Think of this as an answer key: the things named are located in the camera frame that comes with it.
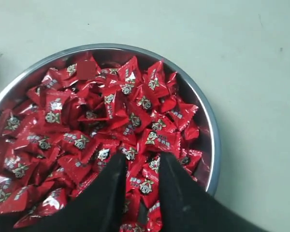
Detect metal bowl of red candies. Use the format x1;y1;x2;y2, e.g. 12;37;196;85
0;43;221;195

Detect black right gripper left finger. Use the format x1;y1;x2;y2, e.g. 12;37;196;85
33;153;126;232

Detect pile of red candies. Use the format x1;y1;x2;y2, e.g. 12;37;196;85
0;51;203;232

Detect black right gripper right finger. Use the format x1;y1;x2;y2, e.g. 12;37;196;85
159;152;263;232

